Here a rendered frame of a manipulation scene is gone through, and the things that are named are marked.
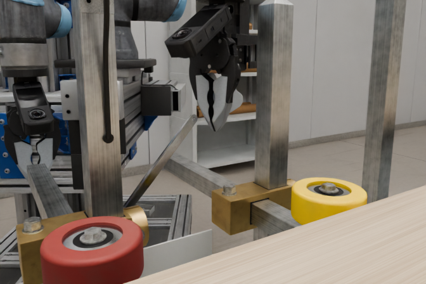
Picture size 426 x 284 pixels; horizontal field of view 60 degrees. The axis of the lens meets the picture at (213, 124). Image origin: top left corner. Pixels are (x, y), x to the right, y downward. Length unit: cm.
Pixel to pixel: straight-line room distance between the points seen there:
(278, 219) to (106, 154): 23
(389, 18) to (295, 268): 52
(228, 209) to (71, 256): 26
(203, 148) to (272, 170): 306
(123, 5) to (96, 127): 65
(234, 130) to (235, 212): 325
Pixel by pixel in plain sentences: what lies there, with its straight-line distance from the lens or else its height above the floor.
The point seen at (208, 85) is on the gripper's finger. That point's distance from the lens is 58.
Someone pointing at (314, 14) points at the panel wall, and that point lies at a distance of 440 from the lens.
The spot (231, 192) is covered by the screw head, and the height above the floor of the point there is 87.
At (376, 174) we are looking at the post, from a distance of 75.
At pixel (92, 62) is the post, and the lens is 40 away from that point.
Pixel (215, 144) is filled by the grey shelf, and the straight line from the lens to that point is 366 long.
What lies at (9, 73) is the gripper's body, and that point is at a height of 102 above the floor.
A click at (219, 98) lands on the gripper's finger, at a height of 99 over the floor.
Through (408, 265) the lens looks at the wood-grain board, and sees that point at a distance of 32.
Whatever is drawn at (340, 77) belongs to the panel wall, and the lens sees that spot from 473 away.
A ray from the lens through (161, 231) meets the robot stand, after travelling 188.
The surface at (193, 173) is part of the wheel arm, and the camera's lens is 66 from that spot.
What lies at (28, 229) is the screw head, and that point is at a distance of 44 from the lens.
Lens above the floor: 105
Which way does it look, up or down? 11 degrees down
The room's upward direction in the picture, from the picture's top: straight up
